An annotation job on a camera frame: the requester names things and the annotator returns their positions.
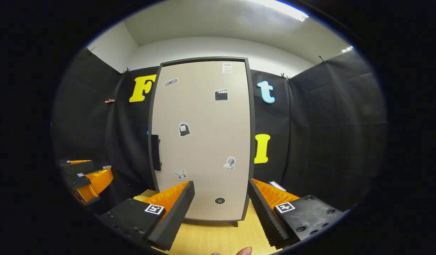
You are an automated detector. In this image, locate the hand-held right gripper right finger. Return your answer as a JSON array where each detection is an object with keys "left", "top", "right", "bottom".
[{"left": 247, "top": 178, "right": 346, "bottom": 248}]

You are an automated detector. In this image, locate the black cabinet door handle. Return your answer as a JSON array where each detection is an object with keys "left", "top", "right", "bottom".
[{"left": 151, "top": 135, "right": 162, "bottom": 171}]

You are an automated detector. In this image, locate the grey cabinet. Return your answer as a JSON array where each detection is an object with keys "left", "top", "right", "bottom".
[{"left": 148, "top": 57, "right": 257, "bottom": 228}]

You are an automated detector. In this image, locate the beige cabinet door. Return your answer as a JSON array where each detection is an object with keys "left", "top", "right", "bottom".
[{"left": 151, "top": 61, "right": 251, "bottom": 222}]

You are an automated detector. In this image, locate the yellow round object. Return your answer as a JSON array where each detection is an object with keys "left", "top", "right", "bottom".
[{"left": 133, "top": 189, "right": 158, "bottom": 203}]

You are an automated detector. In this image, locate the black backdrop cloth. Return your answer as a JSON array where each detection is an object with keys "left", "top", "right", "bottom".
[{"left": 52, "top": 48, "right": 387, "bottom": 213}]

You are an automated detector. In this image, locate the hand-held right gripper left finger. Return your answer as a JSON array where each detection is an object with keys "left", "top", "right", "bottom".
[{"left": 97, "top": 181, "right": 196, "bottom": 251}]

